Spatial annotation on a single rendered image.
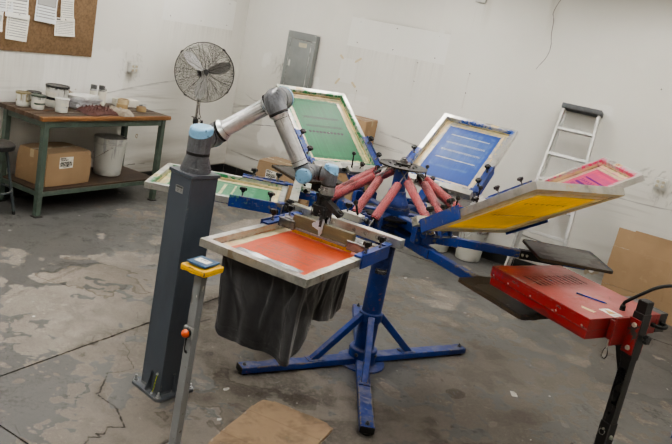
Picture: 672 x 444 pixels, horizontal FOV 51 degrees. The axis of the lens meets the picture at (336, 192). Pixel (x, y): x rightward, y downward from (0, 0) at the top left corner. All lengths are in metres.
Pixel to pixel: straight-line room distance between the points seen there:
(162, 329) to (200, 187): 0.78
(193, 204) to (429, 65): 4.65
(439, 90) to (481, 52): 0.59
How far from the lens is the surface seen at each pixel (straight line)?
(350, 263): 3.26
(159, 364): 3.87
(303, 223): 3.61
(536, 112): 7.37
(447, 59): 7.67
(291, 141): 3.37
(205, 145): 3.51
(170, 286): 3.69
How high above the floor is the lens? 2.00
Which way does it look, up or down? 13 degrees down
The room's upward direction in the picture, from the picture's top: 11 degrees clockwise
